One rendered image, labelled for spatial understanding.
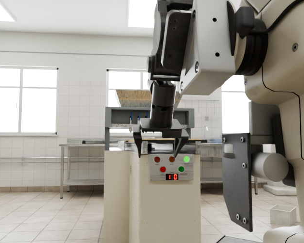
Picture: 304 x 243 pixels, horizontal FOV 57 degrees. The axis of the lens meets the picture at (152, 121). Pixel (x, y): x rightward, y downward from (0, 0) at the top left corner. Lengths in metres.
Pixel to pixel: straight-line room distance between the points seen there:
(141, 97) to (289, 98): 1.87
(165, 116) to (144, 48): 5.11
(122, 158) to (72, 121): 3.43
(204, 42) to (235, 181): 0.26
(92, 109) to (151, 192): 4.11
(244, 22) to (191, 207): 1.32
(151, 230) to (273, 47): 1.30
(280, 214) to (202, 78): 3.21
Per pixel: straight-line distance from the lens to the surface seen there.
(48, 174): 5.64
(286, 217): 3.53
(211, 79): 0.39
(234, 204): 0.54
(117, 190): 2.22
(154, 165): 1.49
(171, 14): 0.42
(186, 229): 1.63
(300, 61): 0.38
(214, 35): 0.39
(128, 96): 2.27
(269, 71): 0.42
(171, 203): 1.57
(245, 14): 0.39
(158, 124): 0.70
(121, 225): 2.28
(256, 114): 0.52
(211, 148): 5.08
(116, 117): 2.28
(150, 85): 0.73
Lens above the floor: 0.90
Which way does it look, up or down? 4 degrees up
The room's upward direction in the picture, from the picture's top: straight up
